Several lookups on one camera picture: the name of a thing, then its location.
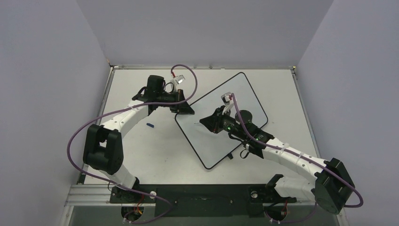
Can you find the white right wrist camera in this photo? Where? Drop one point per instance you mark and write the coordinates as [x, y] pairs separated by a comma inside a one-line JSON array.
[[227, 100]]

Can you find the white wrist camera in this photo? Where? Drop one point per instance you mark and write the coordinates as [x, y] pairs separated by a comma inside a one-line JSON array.
[[227, 100], [177, 79]]

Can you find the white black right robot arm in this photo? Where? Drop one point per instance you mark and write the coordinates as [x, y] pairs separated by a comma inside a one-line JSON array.
[[324, 182]]

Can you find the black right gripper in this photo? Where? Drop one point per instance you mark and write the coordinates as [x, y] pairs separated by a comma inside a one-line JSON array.
[[215, 118]]

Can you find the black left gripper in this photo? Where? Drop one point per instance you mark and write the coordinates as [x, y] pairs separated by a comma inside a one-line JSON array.
[[183, 108]]

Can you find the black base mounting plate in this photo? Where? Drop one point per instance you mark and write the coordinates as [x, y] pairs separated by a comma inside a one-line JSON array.
[[201, 200]]

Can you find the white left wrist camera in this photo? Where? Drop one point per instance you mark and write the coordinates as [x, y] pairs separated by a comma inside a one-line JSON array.
[[177, 79]]

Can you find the black framed whiteboard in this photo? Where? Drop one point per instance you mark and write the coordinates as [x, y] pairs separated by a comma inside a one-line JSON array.
[[211, 148]]

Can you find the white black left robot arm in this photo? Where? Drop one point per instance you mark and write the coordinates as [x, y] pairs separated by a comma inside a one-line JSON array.
[[103, 149]]

